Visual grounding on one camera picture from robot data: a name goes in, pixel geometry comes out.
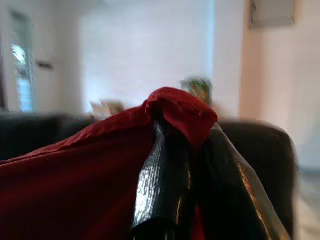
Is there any glass door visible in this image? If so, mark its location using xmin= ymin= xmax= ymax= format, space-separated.
xmin=9 ymin=11 xmax=35 ymax=113

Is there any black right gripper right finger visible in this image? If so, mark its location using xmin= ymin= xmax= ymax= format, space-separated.
xmin=196 ymin=122 xmax=289 ymax=240

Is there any green packaged item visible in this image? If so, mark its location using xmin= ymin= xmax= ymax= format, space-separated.
xmin=179 ymin=76 xmax=214 ymax=109

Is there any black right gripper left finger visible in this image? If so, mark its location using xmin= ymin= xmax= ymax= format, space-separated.
xmin=129 ymin=119 xmax=194 ymax=240

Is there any brown fabric sofa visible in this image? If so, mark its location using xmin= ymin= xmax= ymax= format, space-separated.
xmin=0 ymin=112 xmax=300 ymax=237

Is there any grey wall box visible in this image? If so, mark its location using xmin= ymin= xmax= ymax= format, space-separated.
xmin=249 ymin=0 xmax=296 ymax=30

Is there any red pillow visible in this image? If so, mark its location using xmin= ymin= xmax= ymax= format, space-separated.
xmin=0 ymin=86 xmax=219 ymax=240

